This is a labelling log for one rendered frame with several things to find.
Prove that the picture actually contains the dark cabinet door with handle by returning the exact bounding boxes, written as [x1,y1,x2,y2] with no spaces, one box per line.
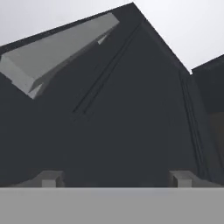
[0,2,144,188]

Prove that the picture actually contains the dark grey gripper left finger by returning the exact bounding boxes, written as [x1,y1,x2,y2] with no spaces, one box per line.
[8,170,66,188]

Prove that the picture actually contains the dark cabinet run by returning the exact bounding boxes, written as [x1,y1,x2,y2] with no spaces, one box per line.
[190,53,224,186]

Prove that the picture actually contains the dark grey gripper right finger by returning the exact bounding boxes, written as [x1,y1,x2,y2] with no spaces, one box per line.
[168,170,224,188]

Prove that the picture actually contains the grey bar cabinet handle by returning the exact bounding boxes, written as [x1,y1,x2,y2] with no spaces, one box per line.
[0,11,121,101]

